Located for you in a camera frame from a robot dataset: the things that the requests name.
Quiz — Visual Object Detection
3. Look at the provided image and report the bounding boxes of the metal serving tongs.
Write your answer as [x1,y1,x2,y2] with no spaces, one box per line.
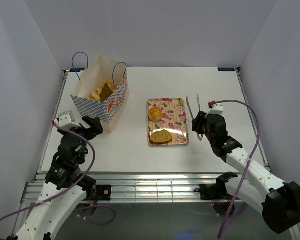
[185,94,205,142]

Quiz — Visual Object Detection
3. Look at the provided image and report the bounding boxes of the croissant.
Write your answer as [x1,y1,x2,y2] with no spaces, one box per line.
[91,88,102,102]

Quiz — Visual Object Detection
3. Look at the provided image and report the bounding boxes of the blue checkered paper bag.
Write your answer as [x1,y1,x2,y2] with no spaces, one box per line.
[71,54,130,133]

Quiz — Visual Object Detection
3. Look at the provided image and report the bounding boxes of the brown chocolate bread piece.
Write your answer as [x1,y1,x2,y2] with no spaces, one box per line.
[100,83,113,102]

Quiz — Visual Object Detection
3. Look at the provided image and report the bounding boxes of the long twisted bread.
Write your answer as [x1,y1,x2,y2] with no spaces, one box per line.
[105,81,116,92]

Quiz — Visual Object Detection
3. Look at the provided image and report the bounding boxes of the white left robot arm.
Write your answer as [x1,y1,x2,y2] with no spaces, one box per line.
[8,111,103,240]

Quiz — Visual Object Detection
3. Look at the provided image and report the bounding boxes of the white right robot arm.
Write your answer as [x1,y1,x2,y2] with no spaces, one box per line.
[192,111,300,234]

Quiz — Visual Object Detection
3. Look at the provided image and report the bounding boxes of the seeded bread slice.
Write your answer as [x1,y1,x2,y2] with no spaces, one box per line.
[149,129,173,145]

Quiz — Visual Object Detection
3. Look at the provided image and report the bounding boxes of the floral metal tray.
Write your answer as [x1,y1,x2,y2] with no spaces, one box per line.
[146,97,190,146]

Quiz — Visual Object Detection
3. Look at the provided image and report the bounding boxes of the round bun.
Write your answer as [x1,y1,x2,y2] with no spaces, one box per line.
[148,107,163,123]

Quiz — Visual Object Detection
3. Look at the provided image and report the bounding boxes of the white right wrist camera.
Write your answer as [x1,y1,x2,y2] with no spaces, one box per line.
[206,101,224,117]

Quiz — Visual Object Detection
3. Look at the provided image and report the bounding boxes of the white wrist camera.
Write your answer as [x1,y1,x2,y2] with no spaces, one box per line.
[206,101,224,117]
[52,110,80,130]

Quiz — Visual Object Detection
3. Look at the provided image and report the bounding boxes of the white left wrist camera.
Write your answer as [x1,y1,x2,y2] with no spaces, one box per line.
[52,110,80,130]

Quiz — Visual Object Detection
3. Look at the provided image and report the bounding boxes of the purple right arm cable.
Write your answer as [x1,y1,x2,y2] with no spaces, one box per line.
[214,99,262,240]

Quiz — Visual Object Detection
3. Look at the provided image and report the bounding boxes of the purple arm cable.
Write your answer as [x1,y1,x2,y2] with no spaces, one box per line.
[0,122,117,237]
[214,99,262,240]

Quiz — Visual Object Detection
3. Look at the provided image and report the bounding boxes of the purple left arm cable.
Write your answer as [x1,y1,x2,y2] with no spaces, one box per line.
[0,122,117,237]

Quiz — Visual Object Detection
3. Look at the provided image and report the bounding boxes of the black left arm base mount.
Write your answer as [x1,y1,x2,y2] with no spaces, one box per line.
[89,184,112,201]

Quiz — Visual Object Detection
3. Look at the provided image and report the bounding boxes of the aluminium frame rail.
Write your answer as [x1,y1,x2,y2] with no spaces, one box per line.
[21,172,291,205]

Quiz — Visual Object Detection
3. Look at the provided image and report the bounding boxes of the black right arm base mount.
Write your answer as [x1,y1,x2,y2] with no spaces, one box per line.
[194,183,230,200]

